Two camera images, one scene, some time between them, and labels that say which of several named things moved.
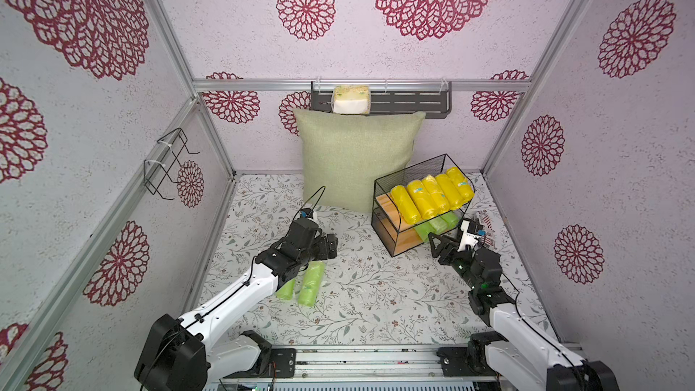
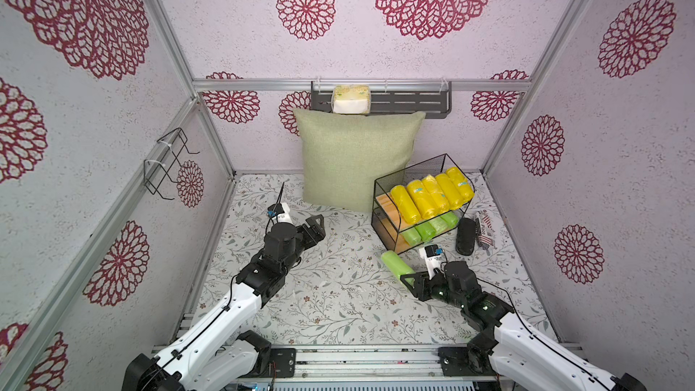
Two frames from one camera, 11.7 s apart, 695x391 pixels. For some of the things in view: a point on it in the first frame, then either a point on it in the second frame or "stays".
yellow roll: (422, 199) stays
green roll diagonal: (424, 229) stays
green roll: (311, 283) → (411, 236)
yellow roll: (452, 196) stays
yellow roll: (461, 184) stays
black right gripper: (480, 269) → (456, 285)
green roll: (285, 291) → (397, 266)
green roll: (452, 219) stays
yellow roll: (433, 185) stays
